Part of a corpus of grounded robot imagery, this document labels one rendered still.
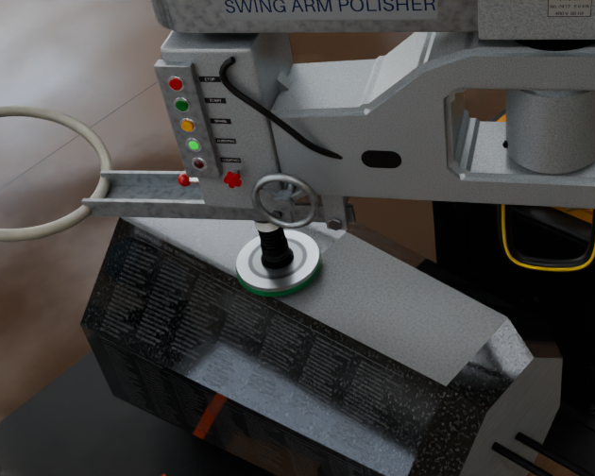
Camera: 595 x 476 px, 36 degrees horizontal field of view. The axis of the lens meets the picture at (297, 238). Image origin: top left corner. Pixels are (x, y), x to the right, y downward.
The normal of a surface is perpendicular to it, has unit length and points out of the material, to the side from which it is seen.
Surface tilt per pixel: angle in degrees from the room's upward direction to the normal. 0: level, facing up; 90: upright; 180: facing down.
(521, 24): 90
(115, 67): 0
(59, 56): 0
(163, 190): 2
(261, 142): 90
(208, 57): 90
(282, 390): 45
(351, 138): 90
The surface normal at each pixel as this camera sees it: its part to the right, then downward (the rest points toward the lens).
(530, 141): -0.64, 0.58
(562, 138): -0.08, 0.68
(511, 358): 0.27, -0.41
